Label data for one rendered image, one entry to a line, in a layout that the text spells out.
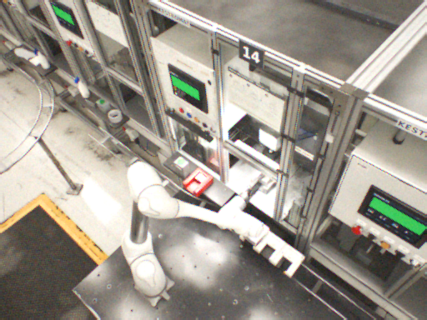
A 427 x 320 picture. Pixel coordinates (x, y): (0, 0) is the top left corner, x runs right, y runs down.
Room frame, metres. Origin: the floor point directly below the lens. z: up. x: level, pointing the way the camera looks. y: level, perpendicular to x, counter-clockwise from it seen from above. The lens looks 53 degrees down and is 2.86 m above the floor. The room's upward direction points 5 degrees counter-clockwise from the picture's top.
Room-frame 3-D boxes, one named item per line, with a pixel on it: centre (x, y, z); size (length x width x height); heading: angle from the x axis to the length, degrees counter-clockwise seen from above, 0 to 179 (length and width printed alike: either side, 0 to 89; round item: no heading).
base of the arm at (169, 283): (0.72, 0.44, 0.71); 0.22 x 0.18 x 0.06; 44
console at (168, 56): (1.50, 0.05, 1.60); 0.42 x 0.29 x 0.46; 44
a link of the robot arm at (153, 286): (0.74, 0.46, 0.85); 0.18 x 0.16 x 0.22; 25
